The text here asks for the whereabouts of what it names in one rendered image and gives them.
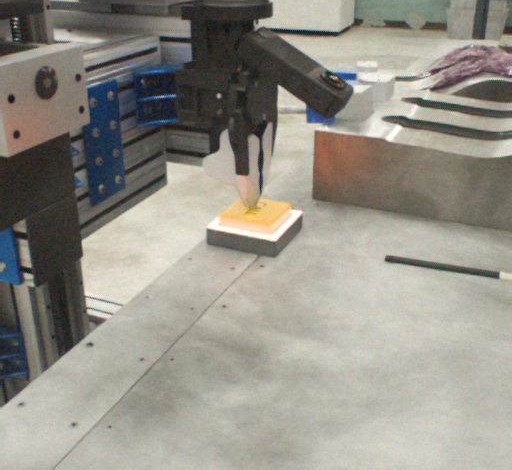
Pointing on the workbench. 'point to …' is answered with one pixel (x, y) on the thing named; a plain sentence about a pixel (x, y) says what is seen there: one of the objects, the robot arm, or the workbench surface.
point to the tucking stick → (447, 267)
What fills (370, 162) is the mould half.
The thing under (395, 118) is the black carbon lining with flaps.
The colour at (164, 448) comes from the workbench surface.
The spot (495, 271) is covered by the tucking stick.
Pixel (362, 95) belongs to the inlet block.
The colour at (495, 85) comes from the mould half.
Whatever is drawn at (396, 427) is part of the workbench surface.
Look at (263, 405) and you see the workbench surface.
